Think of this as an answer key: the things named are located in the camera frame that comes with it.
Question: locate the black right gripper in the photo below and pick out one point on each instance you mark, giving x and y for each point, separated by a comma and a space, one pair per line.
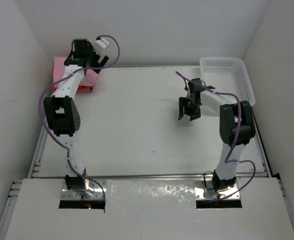
181, 103

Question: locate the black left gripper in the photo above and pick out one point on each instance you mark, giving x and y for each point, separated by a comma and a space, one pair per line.
96, 56

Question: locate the light pink t-shirt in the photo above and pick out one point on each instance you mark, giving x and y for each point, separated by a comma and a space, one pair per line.
90, 77

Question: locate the pink red t-shirt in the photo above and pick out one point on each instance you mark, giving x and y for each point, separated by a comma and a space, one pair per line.
85, 89

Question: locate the orange t-shirt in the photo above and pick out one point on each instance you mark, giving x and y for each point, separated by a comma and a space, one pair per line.
58, 74

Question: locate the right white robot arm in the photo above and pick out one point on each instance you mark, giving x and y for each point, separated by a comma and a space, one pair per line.
236, 126

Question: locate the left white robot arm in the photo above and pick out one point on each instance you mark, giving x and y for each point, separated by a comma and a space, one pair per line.
59, 114

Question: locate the white plastic basket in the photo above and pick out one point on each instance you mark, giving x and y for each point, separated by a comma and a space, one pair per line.
228, 75

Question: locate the white front cover panel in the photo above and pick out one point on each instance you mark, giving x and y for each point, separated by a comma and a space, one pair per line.
149, 210

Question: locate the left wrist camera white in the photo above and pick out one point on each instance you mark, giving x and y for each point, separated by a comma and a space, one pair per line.
99, 45

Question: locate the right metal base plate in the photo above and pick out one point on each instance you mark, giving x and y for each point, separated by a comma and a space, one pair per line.
207, 198

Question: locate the metal base plate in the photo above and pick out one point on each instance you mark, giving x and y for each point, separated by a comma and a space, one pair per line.
81, 193
207, 198

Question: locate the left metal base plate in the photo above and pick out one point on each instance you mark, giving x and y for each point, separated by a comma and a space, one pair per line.
81, 193

